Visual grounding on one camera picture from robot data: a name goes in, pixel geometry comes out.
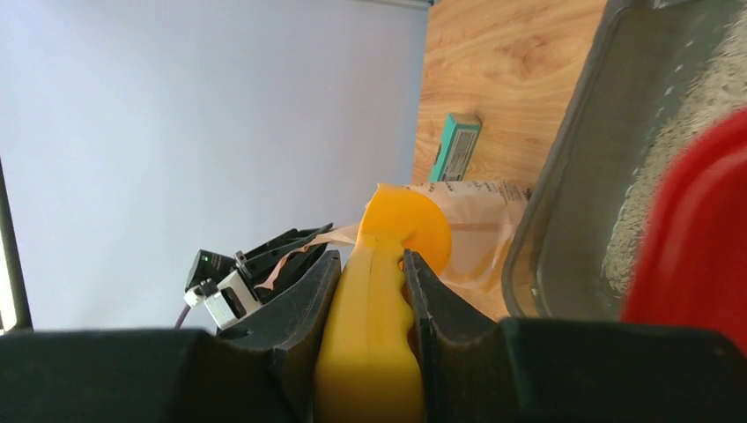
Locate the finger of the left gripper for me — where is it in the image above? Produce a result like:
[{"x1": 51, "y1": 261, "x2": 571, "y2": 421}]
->
[
  {"x1": 253, "y1": 242, "x2": 327, "y2": 304},
  {"x1": 236, "y1": 223, "x2": 333, "y2": 263}
]

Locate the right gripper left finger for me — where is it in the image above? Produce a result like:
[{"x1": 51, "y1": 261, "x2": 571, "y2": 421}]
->
[{"x1": 1, "y1": 251, "x2": 341, "y2": 422}]

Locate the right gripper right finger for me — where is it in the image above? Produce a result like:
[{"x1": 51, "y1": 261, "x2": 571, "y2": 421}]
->
[{"x1": 403, "y1": 251, "x2": 746, "y2": 422}]

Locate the yellow plastic scoop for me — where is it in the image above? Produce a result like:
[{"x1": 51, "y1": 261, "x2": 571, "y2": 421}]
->
[{"x1": 313, "y1": 184, "x2": 452, "y2": 422}]

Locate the pink cat litter bag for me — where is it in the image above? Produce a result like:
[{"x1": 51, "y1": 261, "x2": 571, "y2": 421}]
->
[{"x1": 254, "y1": 179, "x2": 533, "y2": 294}]

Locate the teal box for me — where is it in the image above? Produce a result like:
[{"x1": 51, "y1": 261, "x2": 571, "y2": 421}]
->
[{"x1": 427, "y1": 113, "x2": 482, "y2": 182}]

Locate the grey litter box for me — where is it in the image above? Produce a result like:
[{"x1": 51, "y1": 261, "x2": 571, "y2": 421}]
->
[{"x1": 503, "y1": 1, "x2": 746, "y2": 320}]

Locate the red plastic basket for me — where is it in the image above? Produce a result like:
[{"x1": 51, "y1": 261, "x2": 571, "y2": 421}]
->
[{"x1": 621, "y1": 108, "x2": 746, "y2": 352}]

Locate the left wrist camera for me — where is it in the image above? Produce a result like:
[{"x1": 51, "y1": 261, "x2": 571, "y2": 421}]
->
[{"x1": 183, "y1": 270, "x2": 263, "y2": 330}]

